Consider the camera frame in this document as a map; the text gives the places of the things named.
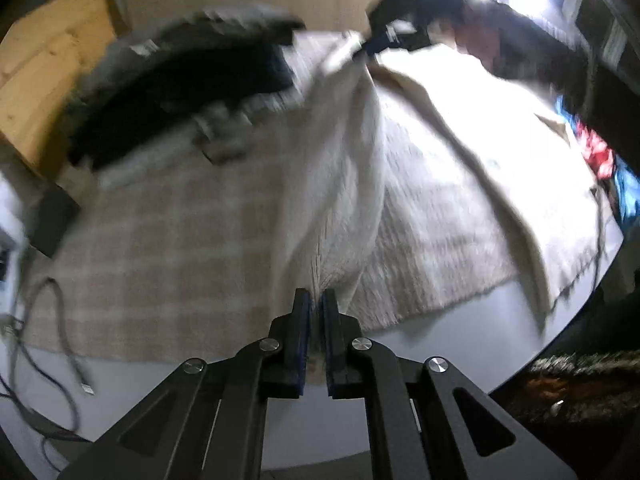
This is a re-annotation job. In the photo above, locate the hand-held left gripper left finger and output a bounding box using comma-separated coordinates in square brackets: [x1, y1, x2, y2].
[57, 287, 313, 480]

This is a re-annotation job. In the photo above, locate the dark grey box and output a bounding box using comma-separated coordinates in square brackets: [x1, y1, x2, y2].
[27, 184, 82, 259]

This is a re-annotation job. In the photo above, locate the pile of dark grey clothes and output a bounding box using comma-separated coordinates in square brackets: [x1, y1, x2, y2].
[67, 4, 307, 171]

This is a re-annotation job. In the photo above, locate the cream knit garment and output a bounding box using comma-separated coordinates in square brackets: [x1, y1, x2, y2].
[270, 30, 617, 341]

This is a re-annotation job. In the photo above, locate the blue cloth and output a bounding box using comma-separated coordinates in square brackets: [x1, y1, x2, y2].
[555, 95, 640, 228]

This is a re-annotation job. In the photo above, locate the red cloth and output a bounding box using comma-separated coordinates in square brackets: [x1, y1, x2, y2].
[575, 117, 617, 181]

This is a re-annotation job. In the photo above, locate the grey cable with plug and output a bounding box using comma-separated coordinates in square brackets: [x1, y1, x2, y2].
[17, 277, 97, 397]

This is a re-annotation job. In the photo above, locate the person's right hand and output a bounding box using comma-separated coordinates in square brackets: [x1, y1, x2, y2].
[452, 2, 508, 78]

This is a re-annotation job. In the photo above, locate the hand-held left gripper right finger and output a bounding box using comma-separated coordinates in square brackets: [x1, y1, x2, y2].
[320, 287, 577, 480]

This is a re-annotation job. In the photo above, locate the wooden furniture panel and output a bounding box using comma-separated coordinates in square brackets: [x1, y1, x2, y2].
[0, 0, 132, 181]

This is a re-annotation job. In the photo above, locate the black cable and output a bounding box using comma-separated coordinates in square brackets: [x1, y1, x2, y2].
[0, 310, 91, 476]

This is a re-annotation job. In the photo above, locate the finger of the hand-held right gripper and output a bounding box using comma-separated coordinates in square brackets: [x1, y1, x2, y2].
[357, 27, 403, 58]

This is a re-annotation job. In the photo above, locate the beige plaid blanket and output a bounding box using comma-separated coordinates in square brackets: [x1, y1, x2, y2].
[22, 30, 331, 366]

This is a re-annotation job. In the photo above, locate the dark patterned rug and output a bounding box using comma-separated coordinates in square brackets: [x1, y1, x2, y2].
[492, 347, 640, 461]

